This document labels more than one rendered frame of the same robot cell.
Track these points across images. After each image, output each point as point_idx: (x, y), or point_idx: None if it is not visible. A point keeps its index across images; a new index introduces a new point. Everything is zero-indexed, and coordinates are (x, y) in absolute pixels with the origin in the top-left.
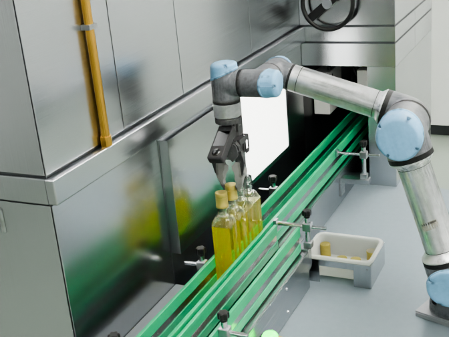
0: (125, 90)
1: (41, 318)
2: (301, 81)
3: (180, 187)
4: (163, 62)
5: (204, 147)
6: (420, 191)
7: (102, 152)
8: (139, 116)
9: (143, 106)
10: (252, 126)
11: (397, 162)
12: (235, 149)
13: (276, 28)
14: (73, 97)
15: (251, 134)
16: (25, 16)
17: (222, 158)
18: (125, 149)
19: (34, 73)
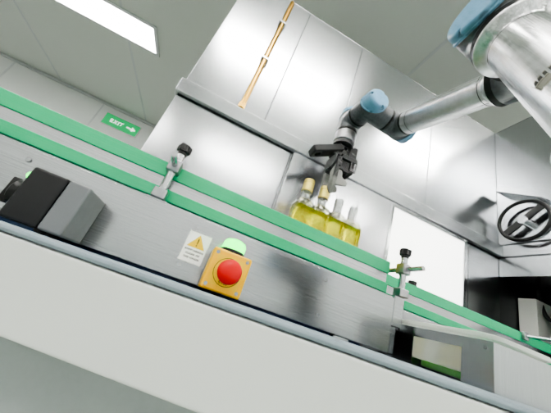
0: (277, 108)
1: None
2: (409, 110)
3: (293, 190)
4: (320, 127)
5: (334, 194)
6: (525, 37)
7: (231, 103)
8: (282, 129)
9: (289, 129)
10: (407, 242)
11: (477, 32)
12: (335, 155)
13: (462, 220)
14: (233, 74)
15: (403, 247)
16: (226, 28)
17: (315, 145)
18: (252, 120)
19: (214, 45)
